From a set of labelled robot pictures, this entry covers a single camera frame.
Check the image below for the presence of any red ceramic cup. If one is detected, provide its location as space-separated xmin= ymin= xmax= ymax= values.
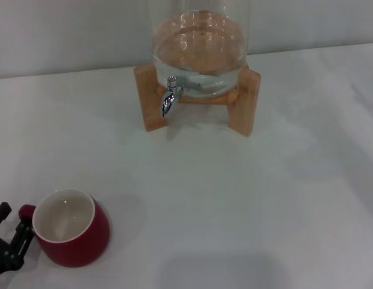
xmin=18 ymin=187 xmax=111 ymax=269

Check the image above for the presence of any glass water dispenser jar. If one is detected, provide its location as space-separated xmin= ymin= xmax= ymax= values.
xmin=151 ymin=0 xmax=250 ymax=99

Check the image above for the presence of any chrome faucet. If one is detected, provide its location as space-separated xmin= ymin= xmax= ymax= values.
xmin=160 ymin=75 xmax=202 ymax=118

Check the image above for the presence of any wooden dispenser stand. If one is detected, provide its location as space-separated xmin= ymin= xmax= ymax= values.
xmin=133 ymin=64 xmax=262 ymax=138

